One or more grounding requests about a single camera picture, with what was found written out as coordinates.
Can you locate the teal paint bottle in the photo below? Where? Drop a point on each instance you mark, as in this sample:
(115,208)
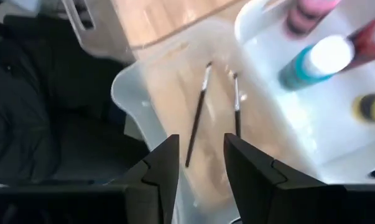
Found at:
(299,73)

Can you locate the clear plastic bin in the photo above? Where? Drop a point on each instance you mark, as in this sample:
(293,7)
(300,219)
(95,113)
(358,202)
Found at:
(134,90)

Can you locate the pink paint bottle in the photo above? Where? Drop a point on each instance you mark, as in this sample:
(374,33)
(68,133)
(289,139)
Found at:
(308,15)

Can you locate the red paint bottle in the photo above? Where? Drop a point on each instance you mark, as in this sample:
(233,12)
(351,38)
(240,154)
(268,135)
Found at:
(367,46)

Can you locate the long black pencil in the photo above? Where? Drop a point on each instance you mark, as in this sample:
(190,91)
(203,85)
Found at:
(237,102)

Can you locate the black paintbrush long silver ferrule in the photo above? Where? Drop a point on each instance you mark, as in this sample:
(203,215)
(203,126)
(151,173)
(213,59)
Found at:
(197,124)

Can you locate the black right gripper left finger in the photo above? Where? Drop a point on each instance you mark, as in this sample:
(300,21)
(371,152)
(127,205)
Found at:
(156,186)

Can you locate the tape rolls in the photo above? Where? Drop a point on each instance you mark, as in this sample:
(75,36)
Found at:
(373,107)

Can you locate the white plastic tray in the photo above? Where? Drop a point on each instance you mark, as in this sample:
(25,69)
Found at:
(299,124)

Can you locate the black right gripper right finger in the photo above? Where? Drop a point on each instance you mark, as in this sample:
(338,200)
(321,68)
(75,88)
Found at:
(255,193)

